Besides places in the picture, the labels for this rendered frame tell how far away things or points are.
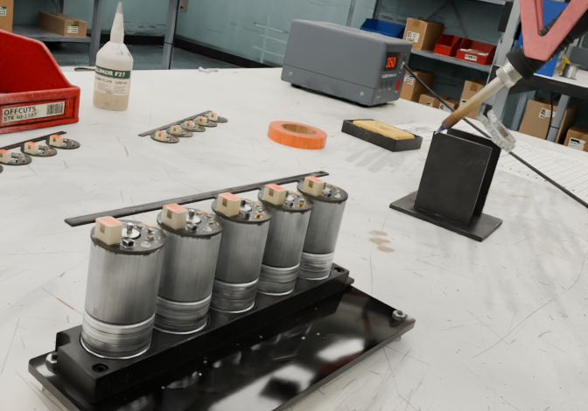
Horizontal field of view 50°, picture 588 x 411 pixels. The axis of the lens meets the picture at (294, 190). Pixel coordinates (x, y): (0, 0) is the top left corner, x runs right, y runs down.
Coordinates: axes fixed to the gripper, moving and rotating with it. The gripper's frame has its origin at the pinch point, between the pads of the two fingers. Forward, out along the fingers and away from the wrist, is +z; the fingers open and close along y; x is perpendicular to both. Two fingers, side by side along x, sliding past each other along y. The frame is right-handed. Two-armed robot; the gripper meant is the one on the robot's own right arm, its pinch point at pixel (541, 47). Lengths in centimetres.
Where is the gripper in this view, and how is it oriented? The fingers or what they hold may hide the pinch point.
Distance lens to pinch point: 47.3
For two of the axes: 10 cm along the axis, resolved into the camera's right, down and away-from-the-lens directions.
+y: -4.8, 1.5, -8.7
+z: -2.1, 9.4, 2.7
